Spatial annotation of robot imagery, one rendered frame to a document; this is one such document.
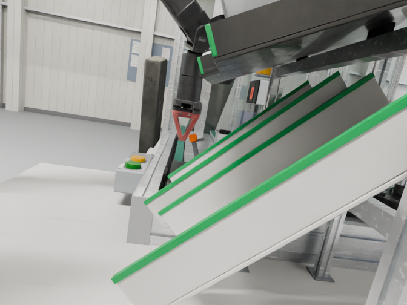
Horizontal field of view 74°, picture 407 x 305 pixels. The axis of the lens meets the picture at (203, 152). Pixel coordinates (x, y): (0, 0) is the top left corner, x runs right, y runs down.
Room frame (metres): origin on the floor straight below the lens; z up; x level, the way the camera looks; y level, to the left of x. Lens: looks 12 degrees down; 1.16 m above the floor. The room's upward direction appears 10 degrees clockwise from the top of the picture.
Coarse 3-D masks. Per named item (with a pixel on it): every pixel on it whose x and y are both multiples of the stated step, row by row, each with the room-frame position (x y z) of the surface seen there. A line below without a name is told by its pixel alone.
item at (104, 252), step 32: (96, 224) 0.53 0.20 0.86; (96, 256) 0.42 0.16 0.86; (128, 256) 0.44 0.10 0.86; (64, 288) 0.34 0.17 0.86; (96, 288) 0.35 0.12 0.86; (224, 288) 0.40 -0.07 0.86; (256, 288) 0.41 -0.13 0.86; (288, 288) 0.43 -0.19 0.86; (320, 288) 0.44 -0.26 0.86; (352, 288) 0.46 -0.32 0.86
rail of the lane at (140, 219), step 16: (160, 144) 1.02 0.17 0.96; (160, 160) 0.80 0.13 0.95; (144, 176) 0.60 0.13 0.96; (160, 176) 0.63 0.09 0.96; (144, 192) 0.52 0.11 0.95; (144, 208) 0.48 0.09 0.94; (128, 224) 0.48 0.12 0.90; (144, 224) 0.48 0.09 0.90; (128, 240) 0.48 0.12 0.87; (144, 240) 0.48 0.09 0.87
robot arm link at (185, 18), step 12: (168, 0) 0.58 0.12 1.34; (180, 0) 0.58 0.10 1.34; (192, 0) 0.58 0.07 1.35; (180, 12) 0.58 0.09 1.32; (192, 12) 0.59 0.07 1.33; (204, 12) 0.60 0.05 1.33; (180, 24) 0.59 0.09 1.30; (192, 24) 0.60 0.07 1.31; (204, 24) 0.60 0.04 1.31; (192, 36) 0.60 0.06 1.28
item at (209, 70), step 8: (360, 40) 0.42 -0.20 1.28; (200, 56) 0.33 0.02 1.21; (208, 56) 0.33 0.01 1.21; (200, 64) 0.33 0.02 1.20; (208, 64) 0.33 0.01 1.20; (280, 64) 0.44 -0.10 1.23; (208, 72) 0.33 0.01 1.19; (216, 72) 0.33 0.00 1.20; (208, 80) 0.38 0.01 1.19; (216, 80) 0.41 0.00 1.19; (224, 80) 0.45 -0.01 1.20
